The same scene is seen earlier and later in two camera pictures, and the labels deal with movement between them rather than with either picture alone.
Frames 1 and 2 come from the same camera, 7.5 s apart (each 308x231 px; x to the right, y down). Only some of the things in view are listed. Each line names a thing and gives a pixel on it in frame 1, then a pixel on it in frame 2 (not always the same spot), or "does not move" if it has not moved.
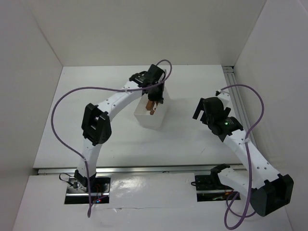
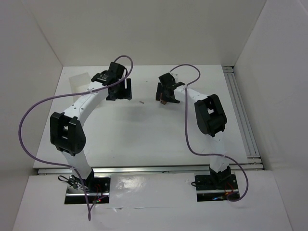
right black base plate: [210, 182] does not move
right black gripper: [199, 109] -> [166, 91]
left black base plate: [98, 185] does not move
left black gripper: [155, 97] -> [121, 91]
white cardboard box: [142, 114] -> [79, 83]
